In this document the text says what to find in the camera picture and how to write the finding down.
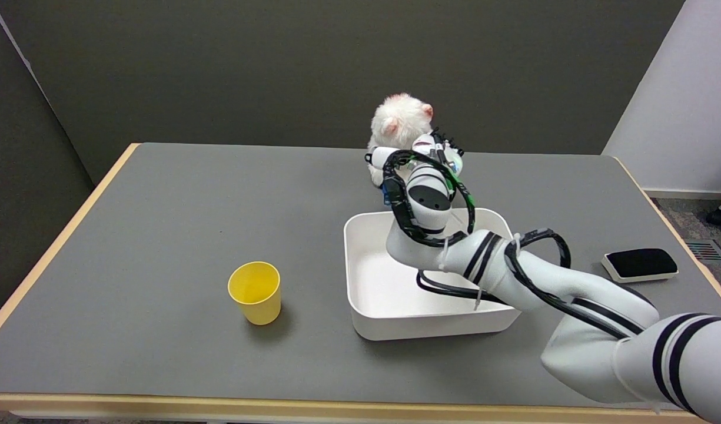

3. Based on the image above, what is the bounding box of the yellow plastic cup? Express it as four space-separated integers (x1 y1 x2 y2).
227 261 282 326

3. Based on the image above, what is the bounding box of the metal floor vent grille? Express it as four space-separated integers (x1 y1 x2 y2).
685 240 721 264

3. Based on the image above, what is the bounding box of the white plastic storage bin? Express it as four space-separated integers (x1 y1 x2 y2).
343 207 523 342

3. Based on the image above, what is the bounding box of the green black braided cable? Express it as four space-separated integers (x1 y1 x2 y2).
382 149 477 248

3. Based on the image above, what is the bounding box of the thick black cable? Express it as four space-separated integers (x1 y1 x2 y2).
416 228 634 341

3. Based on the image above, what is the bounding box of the black white board eraser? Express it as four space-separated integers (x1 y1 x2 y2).
601 247 680 284

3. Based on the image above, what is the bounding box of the white fluffy plush toy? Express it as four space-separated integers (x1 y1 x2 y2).
367 93 434 188

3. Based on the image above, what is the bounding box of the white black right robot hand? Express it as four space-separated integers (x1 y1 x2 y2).
365 132 464 177

